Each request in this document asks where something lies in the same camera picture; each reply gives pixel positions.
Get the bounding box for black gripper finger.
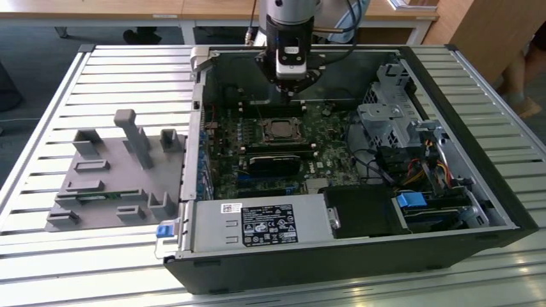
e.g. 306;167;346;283
290;59;325;105
254;52;293;105

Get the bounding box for black RAM slot row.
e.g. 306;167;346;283
241;101;306;120
243;143;318;155

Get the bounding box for CPU socket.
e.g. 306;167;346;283
259;117;307;145

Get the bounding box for metal disk bay cage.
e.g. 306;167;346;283
355;62;449;151

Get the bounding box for green motherboard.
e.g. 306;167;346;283
202;102;363;199

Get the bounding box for stack of papers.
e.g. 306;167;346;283
386;0;440;11

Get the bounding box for black graphics card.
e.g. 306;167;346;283
246;153;305;176

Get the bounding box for person's dark shoes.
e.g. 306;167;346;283
123;27;162;45

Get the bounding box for silver chipset heatsink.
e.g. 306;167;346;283
306;178;330;194

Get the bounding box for wooden cabinet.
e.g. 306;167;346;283
422;0;546;81

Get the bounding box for black drive box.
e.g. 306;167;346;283
319;185;413;240

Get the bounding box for blue disk carrier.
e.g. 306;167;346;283
396;191;428;210

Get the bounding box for person's bare legs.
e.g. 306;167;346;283
494;31;546;120

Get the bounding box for silver power supply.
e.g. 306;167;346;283
190;193;338;253

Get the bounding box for grey parts rack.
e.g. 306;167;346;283
44;109;189;233

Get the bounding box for green RAM stick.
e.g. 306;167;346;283
76;191;142;201

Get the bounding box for blue case latch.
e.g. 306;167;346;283
155;223;177;239

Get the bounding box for black waste bin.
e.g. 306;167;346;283
0;60;26;113

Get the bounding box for black PC case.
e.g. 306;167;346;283
154;44;540;295

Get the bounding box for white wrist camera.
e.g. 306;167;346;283
275;46;309;81

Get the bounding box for coloured power wire bundle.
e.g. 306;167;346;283
404;158;453;188

